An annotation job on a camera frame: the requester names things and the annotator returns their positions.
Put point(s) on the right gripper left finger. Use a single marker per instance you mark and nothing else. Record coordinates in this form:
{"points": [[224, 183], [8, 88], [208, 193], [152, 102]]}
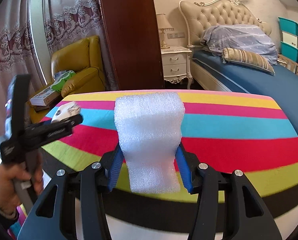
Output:
{"points": [[53, 214]]}

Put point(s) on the green tissue pack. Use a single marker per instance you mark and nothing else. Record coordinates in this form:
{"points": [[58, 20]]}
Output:
{"points": [[61, 78]]}

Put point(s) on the grey striped duvet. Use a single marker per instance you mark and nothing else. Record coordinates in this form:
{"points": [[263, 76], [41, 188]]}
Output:
{"points": [[240, 36]]}

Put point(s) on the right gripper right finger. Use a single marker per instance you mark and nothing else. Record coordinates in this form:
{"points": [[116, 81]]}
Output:
{"points": [[246, 214]]}

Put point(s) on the lace patterned curtain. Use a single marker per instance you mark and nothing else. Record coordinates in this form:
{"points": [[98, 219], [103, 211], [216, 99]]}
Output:
{"points": [[31, 31]]}

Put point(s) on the striped colourful tablecloth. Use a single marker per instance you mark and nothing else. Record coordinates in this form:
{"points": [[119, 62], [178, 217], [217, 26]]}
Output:
{"points": [[228, 131]]}

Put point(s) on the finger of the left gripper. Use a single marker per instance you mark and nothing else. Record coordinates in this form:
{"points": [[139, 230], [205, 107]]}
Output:
{"points": [[49, 126]]}

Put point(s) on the yellow leather armchair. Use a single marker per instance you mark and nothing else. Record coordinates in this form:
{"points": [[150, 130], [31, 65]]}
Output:
{"points": [[85, 60]]}

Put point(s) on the white box on armchair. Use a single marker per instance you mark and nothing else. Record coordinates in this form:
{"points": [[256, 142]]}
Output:
{"points": [[45, 97]]}

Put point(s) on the small white foam roll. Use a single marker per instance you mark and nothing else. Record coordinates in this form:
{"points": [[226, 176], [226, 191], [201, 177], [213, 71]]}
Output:
{"points": [[149, 131]]}

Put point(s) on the wooden crib rail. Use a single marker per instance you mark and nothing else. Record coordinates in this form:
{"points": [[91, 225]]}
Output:
{"points": [[288, 63]]}

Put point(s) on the blue bed mattress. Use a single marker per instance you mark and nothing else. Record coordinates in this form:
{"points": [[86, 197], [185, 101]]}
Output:
{"points": [[212, 74]]}

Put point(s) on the white nightstand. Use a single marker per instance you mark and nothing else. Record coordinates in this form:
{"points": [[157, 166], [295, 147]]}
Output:
{"points": [[176, 64]]}

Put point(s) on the dark wooden pillar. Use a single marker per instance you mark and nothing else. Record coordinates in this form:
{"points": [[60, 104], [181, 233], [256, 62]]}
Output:
{"points": [[133, 41]]}

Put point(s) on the person's left hand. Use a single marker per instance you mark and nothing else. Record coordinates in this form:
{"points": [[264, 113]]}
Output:
{"points": [[9, 199]]}

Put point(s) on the beige table lamp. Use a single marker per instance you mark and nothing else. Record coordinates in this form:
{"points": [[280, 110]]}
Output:
{"points": [[163, 27]]}

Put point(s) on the lower teal storage bin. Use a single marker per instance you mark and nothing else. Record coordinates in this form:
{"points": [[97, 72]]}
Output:
{"points": [[289, 51]]}

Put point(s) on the teal storage bin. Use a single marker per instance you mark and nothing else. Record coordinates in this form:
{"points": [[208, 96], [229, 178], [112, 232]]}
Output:
{"points": [[288, 26], [289, 51]]}

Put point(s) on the white storage drawer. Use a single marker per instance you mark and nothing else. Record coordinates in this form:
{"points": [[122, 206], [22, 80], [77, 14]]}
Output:
{"points": [[290, 39]]}

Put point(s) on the printed white wrapper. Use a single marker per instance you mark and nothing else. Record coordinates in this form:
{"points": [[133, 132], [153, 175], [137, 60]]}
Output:
{"points": [[66, 111]]}

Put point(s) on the striped tan pillow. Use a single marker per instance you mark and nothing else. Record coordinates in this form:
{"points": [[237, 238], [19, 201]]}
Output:
{"points": [[247, 59]]}

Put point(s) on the beige tufted headboard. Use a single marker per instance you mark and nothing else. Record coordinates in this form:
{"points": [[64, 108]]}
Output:
{"points": [[201, 16]]}

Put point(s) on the teal storage bin left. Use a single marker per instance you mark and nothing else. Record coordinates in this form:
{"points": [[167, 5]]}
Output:
{"points": [[288, 26]]}

